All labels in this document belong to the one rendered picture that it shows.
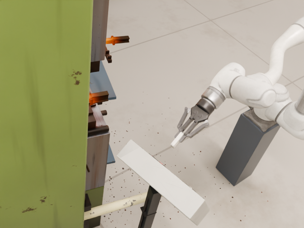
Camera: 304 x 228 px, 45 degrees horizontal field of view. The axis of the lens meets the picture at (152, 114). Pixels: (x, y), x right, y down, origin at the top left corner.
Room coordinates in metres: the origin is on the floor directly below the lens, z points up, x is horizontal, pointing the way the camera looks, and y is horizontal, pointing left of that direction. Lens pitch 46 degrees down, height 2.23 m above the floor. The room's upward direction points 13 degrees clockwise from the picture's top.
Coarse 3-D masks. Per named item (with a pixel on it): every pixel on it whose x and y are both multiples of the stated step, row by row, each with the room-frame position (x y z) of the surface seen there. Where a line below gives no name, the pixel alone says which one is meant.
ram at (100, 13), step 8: (96, 0) 1.03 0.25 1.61; (104, 0) 1.05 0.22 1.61; (96, 8) 1.03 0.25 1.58; (104, 8) 1.05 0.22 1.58; (96, 16) 1.03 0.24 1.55; (104, 16) 1.05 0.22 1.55; (96, 24) 1.03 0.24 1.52; (104, 24) 1.05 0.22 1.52; (96, 32) 1.03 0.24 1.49; (104, 32) 1.05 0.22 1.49; (96, 40) 1.04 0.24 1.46; (104, 40) 1.05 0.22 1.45; (96, 48) 1.04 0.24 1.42; (104, 48) 1.05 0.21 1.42; (96, 56) 1.04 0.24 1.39; (104, 56) 1.05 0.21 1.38
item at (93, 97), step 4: (100, 92) 1.24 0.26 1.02; (104, 92) 1.25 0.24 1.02; (92, 96) 1.20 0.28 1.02; (96, 96) 1.21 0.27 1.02; (100, 96) 1.23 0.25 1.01; (104, 96) 1.24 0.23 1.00; (92, 100) 1.19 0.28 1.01; (96, 100) 1.22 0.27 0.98; (100, 100) 1.23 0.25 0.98; (104, 100) 1.23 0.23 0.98; (108, 100) 1.24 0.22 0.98; (92, 104) 1.19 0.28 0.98
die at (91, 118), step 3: (90, 108) 1.16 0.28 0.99; (90, 111) 1.14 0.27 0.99; (90, 114) 1.13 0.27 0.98; (93, 114) 1.13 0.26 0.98; (90, 117) 1.11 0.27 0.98; (93, 117) 1.11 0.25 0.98; (90, 120) 1.09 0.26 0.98; (93, 120) 1.10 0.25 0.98; (90, 123) 1.08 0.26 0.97; (93, 123) 1.09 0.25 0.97; (90, 126) 1.08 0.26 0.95; (93, 126) 1.09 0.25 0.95
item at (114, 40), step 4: (112, 36) 1.77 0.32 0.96; (120, 36) 1.79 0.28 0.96; (124, 36) 1.80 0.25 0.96; (128, 36) 1.81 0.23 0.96; (108, 40) 1.74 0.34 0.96; (112, 40) 1.74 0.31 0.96; (116, 40) 1.77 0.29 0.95; (120, 40) 1.78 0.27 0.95; (124, 40) 1.79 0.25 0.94; (128, 40) 1.80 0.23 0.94
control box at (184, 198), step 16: (128, 144) 0.84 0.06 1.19; (128, 160) 0.78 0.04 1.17; (144, 160) 0.79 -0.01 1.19; (144, 176) 0.73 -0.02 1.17; (160, 176) 0.74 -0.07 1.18; (176, 176) 0.74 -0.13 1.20; (160, 192) 0.69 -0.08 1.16; (176, 192) 0.69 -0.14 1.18; (192, 192) 0.69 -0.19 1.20; (176, 208) 0.75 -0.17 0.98; (192, 208) 0.65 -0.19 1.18; (208, 208) 0.75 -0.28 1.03
